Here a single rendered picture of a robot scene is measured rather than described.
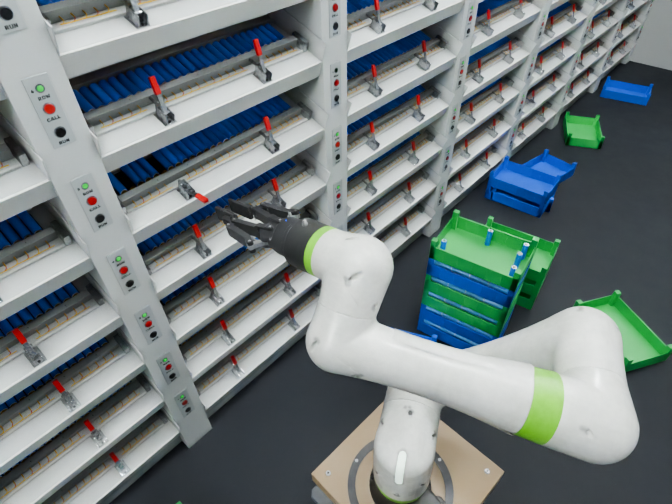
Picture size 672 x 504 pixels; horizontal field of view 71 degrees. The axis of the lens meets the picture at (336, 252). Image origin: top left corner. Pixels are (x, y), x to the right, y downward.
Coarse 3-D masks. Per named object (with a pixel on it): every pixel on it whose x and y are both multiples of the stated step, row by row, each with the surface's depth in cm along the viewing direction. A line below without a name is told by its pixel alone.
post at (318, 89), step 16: (320, 0) 111; (272, 16) 125; (304, 16) 117; (320, 16) 114; (320, 32) 116; (336, 48) 122; (320, 80) 125; (320, 96) 128; (336, 112) 134; (320, 144) 139; (320, 160) 143; (336, 176) 148; (320, 208) 156; (336, 224) 161
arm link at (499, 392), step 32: (320, 320) 75; (352, 320) 74; (320, 352) 75; (352, 352) 74; (384, 352) 74; (416, 352) 75; (448, 352) 75; (384, 384) 77; (416, 384) 74; (448, 384) 73; (480, 384) 73; (512, 384) 72; (480, 416) 74; (512, 416) 72
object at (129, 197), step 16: (288, 112) 130; (256, 128) 124; (272, 128) 128; (224, 144) 118; (240, 144) 122; (192, 160) 113; (208, 160) 116; (160, 176) 108; (176, 176) 110; (192, 176) 112; (128, 192) 104; (144, 192) 106
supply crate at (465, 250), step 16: (448, 224) 168; (464, 224) 170; (480, 224) 166; (432, 240) 157; (448, 240) 168; (464, 240) 168; (480, 240) 168; (496, 240) 167; (512, 240) 163; (432, 256) 161; (448, 256) 157; (464, 256) 162; (480, 256) 162; (496, 256) 162; (512, 256) 162; (528, 256) 161; (480, 272) 153; (496, 272) 150; (512, 288) 150
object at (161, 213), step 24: (288, 96) 137; (312, 120) 134; (288, 144) 127; (312, 144) 135; (216, 168) 116; (240, 168) 118; (264, 168) 124; (216, 192) 114; (144, 216) 104; (168, 216) 106
